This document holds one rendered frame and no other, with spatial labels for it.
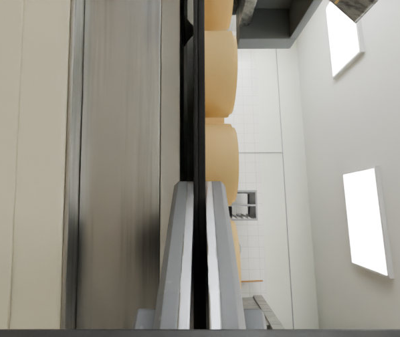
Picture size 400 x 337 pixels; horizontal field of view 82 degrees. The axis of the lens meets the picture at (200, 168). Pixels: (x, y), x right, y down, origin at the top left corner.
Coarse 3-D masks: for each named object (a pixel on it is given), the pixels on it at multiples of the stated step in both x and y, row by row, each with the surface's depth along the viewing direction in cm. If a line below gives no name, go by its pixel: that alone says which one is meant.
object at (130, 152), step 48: (96, 0) 14; (144, 0) 14; (96, 48) 14; (144, 48) 14; (96, 96) 14; (144, 96) 14; (96, 144) 14; (144, 144) 14; (96, 192) 14; (144, 192) 14; (96, 240) 13; (144, 240) 13; (96, 288) 13; (144, 288) 13
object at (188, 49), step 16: (192, 0) 45; (192, 16) 44; (192, 48) 44; (192, 64) 44; (192, 80) 44; (192, 96) 43; (192, 112) 43; (192, 128) 43; (192, 144) 43; (192, 160) 43; (192, 176) 43
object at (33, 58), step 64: (0, 0) 13; (64, 0) 13; (0, 64) 13; (64, 64) 13; (0, 128) 13; (64, 128) 13; (0, 192) 12; (64, 192) 13; (0, 256) 12; (64, 256) 12; (0, 320) 12; (64, 320) 12
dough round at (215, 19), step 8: (208, 0) 13; (216, 0) 13; (224, 0) 13; (232, 0) 14; (208, 8) 14; (216, 8) 14; (224, 8) 14; (232, 8) 14; (208, 16) 14; (216, 16) 14; (224, 16) 14; (208, 24) 15; (216, 24) 15; (224, 24) 15
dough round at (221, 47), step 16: (208, 32) 13; (224, 32) 13; (208, 48) 12; (224, 48) 12; (208, 64) 12; (224, 64) 12; (208, 80) 12; (224, 80) 12; (208, 96) 13; (224, 96) 13; (208, 112) 14; (224, 112) 14
